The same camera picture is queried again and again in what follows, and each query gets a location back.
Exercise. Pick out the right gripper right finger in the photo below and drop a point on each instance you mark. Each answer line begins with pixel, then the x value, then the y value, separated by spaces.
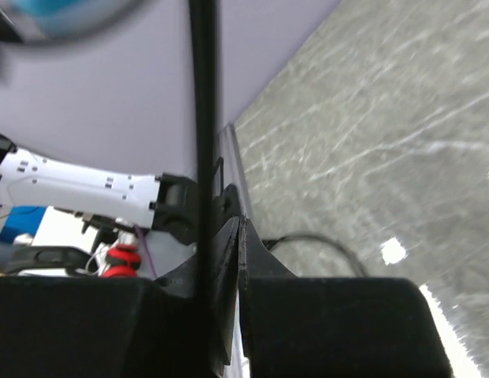
pixel 332 327

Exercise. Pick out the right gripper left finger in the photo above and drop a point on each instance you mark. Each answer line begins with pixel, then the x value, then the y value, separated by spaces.
pixel 85 326

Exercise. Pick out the black blue headphones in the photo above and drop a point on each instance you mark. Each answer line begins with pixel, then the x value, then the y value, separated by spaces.
pixel 49 22

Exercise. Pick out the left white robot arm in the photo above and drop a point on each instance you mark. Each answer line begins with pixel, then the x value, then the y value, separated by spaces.
pixel 164 203

